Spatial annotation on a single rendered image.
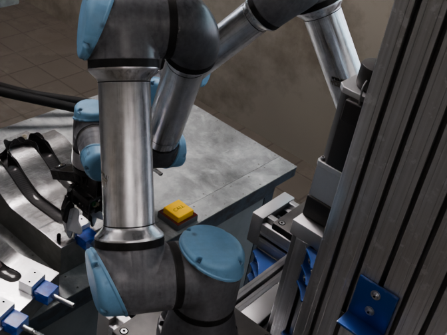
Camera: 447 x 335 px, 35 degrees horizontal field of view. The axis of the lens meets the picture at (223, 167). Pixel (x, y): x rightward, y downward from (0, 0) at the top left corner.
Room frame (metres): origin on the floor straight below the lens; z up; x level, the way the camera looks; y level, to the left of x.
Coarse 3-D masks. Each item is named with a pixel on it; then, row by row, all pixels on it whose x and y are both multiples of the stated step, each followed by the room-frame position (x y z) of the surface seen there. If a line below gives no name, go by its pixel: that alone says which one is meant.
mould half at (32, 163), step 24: (0, 144) 1.65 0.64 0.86; (0, 168) 1.45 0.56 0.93; (24, 168) 1.48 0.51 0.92; (48, 168) 1.52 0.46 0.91; (0, 192) 1.39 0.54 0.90; (48, 192) 1.45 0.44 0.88; (0, 216) 1.39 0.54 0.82; (24, 216) 1.34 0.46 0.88; (24, 240) 1.33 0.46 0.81; (48, 240) 1.27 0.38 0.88; (72, 240) 1.28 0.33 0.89; (48, 264) 1.27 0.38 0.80; (72, 264) 1.27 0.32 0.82
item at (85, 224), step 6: (84, 222) 1.32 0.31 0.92; (84, 228) 1.31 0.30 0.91; (90, 228) 1.32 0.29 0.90; (72, 234) 1.29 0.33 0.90; (84, 234) 1.29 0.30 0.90; (90, 234) 1.29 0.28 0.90; (78, 240) 1.28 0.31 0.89; (84, 240) 1.27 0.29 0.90; (90, 240) 1.27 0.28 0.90; (84, 246) 1.26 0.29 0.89; (90, 246) 1.28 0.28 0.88
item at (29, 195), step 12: (36, 132) 1.61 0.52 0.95; (12, 144) 1.54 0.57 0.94; (24, 144) 1.57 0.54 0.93; (36, 144) 1.56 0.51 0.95; (48, 144) 1.59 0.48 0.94; (0, 156) 1.55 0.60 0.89; (12, 156) 1.50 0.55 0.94; (48, 156) 1.56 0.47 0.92; (12, 168) 1.48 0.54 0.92; (24, 180) 1.46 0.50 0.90; (60, 180) 1.51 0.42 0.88; (24, 192) 1.42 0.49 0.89; (36, 192) 1.44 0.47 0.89; (36, 204) 1.40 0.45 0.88; (48, 204) 1.40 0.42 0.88; (48, 216) 1.35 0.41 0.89; (60, 216) 1.36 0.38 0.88
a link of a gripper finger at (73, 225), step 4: (72, 208) 1.28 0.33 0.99; (76, 208) 1.28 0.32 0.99; (72, 212) 1.28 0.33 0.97; (76, 212) 1.27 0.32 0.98; (72, 216) 1.27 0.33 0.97; (76, 216) 1.27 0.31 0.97; (68, 220) 1.27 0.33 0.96; (72, 220) 1.27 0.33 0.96; (76, 220) 1.26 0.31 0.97; (64, 224) 1.27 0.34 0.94; (68, 224) 1.27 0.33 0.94; (72, 224) 1.27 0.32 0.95; (76, 224) 1.26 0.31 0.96; (64, 228) 1.27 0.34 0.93; (68, 228) 1.27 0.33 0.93; (72, 228) 1.26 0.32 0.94; (76, 228) 1.26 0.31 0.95; (80, 228) 1.25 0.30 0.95; (68, 232) 1.27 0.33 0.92; (72, 232) 1.28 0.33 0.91; (76, 232) 1.25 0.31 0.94; (80, 232) 1.25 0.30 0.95; (68, 236) 1.27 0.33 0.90
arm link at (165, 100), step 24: (192, 0) 1.09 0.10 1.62; (192, 24) 1.06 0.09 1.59; (216, 24) 1.12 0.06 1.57; (192, 48) 1.06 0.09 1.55; (216, 48) 1.11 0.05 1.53; (168, 72) 1.13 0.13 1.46; (192, 72) 1.10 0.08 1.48; (168, 96) 1.14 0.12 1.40; (192, 96) 1.15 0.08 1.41; (168, 120) 1.17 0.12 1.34; (168, 144) 1.20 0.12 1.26
